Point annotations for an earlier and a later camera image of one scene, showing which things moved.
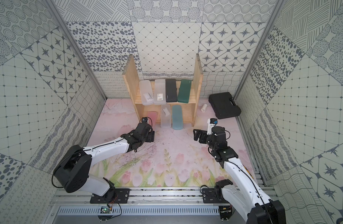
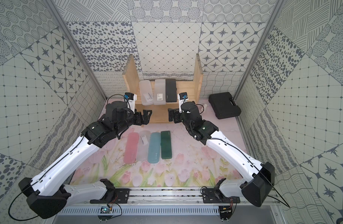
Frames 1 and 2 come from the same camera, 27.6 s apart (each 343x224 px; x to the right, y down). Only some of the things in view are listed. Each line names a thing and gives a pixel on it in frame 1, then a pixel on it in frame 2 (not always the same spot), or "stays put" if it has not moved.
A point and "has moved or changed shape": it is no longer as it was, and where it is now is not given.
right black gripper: (203, 135) -> (171, 114)
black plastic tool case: (223, 105) stays put
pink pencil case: (153, 115) has moved or changed shape
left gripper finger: (151, 136) -> (146, 114)
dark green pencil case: (184, 91) -> (166, 143)
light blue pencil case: (177, 117) has moved or changed shape
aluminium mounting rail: (139, 198) stays put
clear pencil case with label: (165, 116) -> (142, 145)
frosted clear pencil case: (147, 92) stays put
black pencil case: (171, 90) stays put
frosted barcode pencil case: (160, 92) stays put
